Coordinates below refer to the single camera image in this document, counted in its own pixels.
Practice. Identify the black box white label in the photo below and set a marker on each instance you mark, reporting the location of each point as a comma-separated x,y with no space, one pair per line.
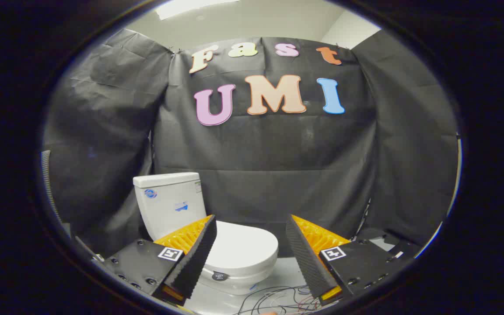
407,250

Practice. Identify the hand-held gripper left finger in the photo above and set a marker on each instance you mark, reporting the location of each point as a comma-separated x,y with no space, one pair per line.
195,258

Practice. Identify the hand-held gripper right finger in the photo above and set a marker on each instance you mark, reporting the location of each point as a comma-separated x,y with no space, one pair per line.
306,262

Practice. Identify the white ceramic toilet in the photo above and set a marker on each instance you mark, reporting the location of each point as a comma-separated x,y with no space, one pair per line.
169,205

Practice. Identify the black backdrop cloth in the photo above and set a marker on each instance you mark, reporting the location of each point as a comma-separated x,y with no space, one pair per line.
278,144

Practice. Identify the white toilet lid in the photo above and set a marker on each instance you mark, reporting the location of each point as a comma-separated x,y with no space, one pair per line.
243,245

